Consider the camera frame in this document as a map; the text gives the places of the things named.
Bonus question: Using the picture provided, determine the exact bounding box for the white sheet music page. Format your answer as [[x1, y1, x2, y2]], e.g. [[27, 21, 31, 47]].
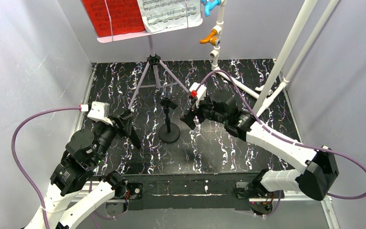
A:
[[137, 0, 203, 33]]

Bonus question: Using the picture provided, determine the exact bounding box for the lilac perforated music desk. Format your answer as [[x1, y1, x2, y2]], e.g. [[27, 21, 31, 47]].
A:
[[85, 0, 203, 43]]

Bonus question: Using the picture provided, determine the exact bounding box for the red sheet music page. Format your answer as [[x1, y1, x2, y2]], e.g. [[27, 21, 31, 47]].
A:
[[81, 0, 145, 37]]

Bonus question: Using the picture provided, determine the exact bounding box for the black microphone desk stand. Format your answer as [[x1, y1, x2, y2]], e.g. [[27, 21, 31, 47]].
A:
[[158, 98, 181, 144]]

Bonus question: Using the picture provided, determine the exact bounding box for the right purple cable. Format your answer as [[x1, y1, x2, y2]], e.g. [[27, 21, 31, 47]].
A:
[[197, 69, 366, 217]]

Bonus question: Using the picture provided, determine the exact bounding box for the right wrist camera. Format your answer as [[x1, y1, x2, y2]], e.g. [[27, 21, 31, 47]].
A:
[[189, 83, 207, 108]]

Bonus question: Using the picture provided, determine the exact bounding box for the white pvc pipe frame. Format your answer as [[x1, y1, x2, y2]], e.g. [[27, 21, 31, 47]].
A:
[[210, 0, 342, 116]]

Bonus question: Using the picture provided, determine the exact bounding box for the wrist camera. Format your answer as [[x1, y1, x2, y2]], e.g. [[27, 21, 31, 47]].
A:
[[79, 101, 113, 126], [189, 83, 207, 108]]

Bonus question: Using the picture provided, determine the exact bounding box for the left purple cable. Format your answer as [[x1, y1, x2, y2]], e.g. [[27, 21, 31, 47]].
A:
[[11, 106, 121, 229]]

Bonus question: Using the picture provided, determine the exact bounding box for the purple cable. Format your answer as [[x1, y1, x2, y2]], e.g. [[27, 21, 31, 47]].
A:
[[11, 106, 121, 229], [197, 69, 366, 217]]

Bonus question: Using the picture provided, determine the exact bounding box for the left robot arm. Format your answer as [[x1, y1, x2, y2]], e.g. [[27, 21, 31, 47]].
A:
[[26, 109, 141, 229]]

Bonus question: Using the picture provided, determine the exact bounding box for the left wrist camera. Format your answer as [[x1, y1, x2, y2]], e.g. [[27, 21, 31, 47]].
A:
[[79, 101, 113, 126]]

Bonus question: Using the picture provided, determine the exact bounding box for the lilac folding tripod stand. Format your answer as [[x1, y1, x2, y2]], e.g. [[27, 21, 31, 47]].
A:
[[127, 35, 191, 110]]

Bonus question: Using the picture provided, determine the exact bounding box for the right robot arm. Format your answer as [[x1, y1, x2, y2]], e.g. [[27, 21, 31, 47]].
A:
[[180, 96, 339, 201]]

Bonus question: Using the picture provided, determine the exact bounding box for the blue tap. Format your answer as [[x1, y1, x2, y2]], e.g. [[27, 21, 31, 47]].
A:
[[200, 0, 224, 17]]

